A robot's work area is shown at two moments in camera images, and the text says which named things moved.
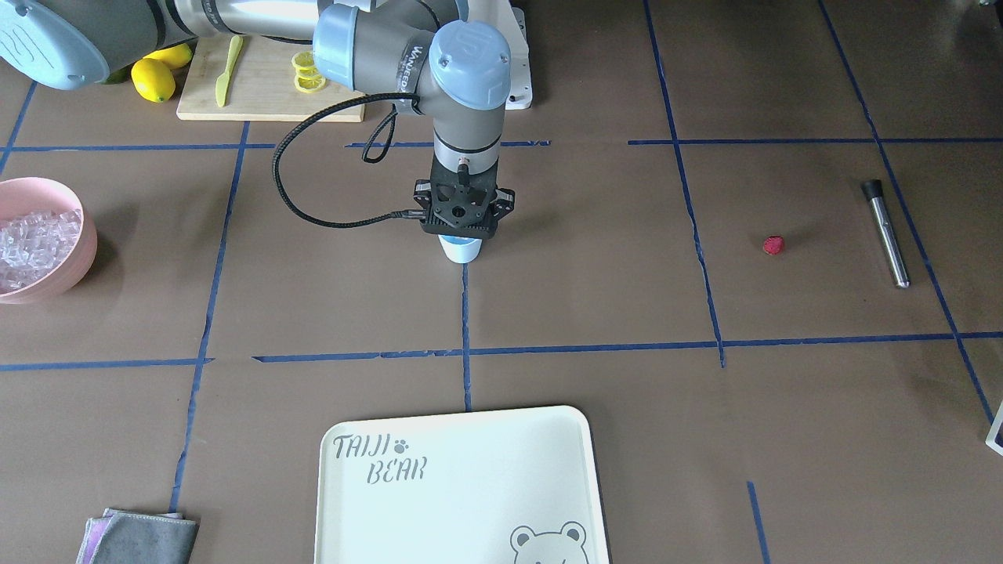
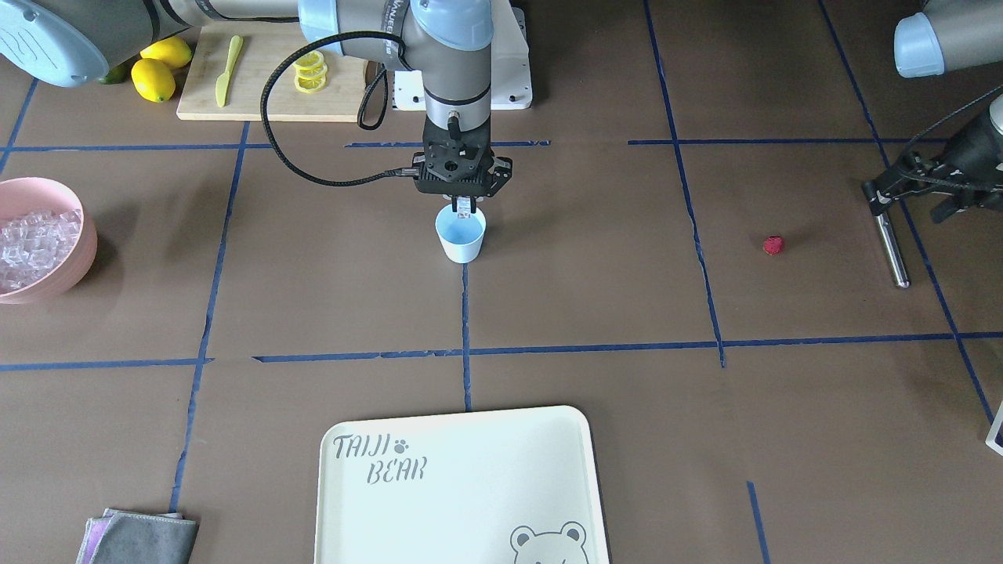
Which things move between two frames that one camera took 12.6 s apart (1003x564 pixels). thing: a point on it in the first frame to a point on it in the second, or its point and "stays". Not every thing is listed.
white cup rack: [994, 437] stays
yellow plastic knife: [222, 82] stays
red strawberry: [773, 244] stays
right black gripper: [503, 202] to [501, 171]
